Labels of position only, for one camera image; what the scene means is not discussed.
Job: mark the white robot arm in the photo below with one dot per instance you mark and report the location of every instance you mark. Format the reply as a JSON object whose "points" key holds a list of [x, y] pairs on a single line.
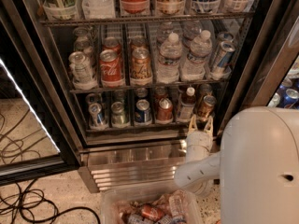
{"points": [[258, 167]]}

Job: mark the blue silver slim can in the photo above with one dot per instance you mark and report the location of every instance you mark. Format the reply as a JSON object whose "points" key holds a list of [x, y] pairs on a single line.
{"points": [[223, 56]]}

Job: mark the open fridge door left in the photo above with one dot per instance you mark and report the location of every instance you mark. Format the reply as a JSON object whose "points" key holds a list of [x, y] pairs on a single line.
{"points": [[34, 141]]}

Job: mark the red can in bin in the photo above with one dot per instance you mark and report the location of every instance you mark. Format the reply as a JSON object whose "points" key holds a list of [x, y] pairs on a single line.
{"points": [[152, 213]]}

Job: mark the blue white can bottom shelf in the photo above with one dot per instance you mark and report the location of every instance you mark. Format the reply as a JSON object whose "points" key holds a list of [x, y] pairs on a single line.
{"points": [[97, 114]]}

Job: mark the red coca-cola can middle shelf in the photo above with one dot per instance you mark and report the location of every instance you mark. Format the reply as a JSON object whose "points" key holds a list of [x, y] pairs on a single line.
{"points": [[110, 66]]}

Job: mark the gold can middle shelf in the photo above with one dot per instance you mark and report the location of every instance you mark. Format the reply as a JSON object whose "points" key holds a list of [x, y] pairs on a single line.
{"points": [[140, 64]]}

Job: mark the water bottle middle left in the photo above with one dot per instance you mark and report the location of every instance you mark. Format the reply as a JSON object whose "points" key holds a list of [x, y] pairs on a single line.
{"points": [[170, 53]]}

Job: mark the blue pepsi can bottom shelf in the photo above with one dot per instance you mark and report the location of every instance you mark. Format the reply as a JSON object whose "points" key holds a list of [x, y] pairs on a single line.
{"points": [[142, 111]]}

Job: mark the green can bottom shelf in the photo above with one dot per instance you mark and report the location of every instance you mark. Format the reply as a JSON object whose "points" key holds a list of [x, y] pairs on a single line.
{"points": [[119, 115]]}

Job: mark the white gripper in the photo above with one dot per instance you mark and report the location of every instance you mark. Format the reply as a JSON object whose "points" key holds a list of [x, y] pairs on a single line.
{"points": [[199, 139]]}

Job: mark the silver can middle shelf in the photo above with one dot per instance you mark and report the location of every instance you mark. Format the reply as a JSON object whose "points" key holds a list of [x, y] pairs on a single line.
{"points": [[81, 68]]}

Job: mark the water bottle middle right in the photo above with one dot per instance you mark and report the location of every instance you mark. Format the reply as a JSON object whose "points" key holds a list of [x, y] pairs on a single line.
{"points": [[197, 57]]}

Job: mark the fridge bottom grille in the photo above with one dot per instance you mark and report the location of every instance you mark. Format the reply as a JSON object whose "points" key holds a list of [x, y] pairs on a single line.
{"points": [[125, 166]]}

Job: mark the fridge glass door right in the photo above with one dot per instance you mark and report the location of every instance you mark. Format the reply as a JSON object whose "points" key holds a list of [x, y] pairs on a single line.
{"points": [[271, 58]]}

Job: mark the clear plastic bin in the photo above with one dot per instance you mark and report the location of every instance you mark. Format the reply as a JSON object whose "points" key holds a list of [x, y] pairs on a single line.
{"points": [[145, 193]]}

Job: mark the brown bottle white cap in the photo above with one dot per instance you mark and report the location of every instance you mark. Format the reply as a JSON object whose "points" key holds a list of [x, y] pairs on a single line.
{"points": [[186, 104]]}

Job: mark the orange can behind bottom shelf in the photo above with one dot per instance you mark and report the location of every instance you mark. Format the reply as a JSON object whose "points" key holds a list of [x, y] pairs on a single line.
{"points": [[204, 89]]}

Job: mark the red can bottom shelf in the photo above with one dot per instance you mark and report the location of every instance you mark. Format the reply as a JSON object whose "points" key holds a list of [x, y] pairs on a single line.
{"points": [[165, 109]]}

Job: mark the orange can front bottom shelf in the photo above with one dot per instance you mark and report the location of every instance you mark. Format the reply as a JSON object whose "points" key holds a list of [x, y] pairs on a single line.
{"points": [[206, 107]]}

